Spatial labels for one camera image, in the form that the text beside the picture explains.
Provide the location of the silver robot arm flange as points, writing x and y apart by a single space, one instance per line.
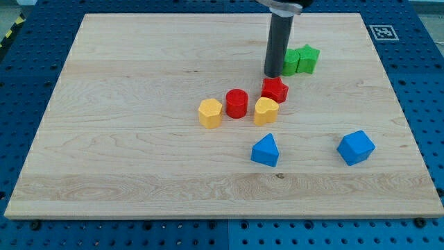
286 8

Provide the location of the blue cube block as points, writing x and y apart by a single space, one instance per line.
355 147

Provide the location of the yellow hexagon block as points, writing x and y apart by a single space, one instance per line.
210 113

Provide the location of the red cylinder block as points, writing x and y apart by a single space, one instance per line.
236 101

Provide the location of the yellow heart block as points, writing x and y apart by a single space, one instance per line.
266 111

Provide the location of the blue triangle block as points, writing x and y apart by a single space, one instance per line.
265 151

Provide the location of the red star block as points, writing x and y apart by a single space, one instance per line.
275 89

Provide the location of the light wooden board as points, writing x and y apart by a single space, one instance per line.
121 139

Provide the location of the green cylinder block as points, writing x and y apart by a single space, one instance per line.
291 61

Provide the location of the green star block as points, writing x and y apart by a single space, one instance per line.
308 57

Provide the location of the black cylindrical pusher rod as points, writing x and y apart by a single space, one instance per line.
278 38

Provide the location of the white fiducial marker tag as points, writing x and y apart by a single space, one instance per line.
383 32

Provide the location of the yellow black hazard tape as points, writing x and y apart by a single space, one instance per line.
13 31

